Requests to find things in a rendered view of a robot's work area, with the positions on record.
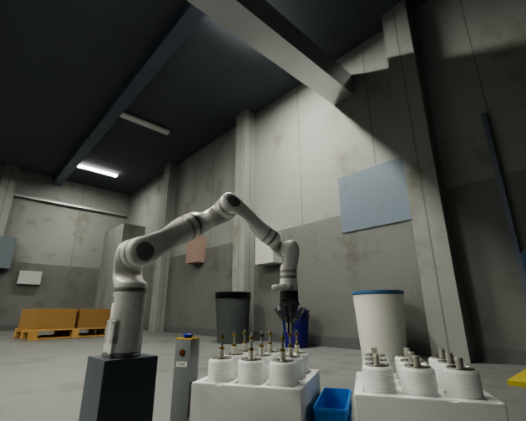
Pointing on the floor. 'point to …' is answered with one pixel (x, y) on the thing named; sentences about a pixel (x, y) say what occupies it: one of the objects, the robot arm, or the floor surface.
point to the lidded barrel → (381, 321)
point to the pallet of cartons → (61, 323)
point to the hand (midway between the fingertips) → (290, 327)
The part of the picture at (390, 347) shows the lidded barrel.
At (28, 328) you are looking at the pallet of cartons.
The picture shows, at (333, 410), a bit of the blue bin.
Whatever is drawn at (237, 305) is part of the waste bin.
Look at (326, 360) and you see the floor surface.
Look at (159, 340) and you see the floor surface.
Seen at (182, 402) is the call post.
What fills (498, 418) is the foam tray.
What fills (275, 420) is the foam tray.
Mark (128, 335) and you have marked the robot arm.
